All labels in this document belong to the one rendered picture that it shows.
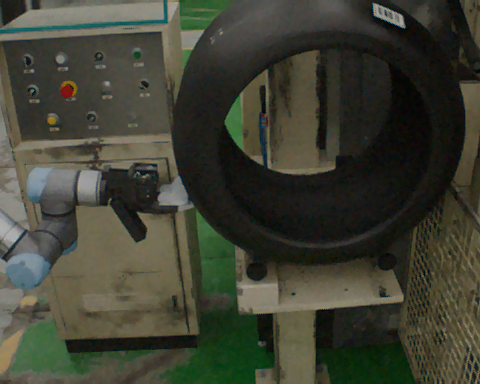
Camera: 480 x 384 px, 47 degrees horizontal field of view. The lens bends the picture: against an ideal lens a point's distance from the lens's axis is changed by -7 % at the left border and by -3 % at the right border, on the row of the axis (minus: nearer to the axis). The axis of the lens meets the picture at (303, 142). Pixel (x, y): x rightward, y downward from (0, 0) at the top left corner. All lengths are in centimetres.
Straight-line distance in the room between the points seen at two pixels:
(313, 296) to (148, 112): 86
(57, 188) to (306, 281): 59
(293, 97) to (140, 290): 104
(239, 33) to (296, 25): 10
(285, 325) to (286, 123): 67
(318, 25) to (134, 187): 50
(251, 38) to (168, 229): 113
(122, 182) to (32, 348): 143
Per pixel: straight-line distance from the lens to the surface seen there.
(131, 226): 125
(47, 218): 127
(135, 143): 186
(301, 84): 142
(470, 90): 147
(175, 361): 232
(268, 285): 124
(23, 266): 116
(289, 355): 191
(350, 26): 99
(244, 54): 98
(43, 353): 249
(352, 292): 132
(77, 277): 217
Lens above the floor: 164
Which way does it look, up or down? 24 degrees down
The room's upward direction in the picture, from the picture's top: straight up
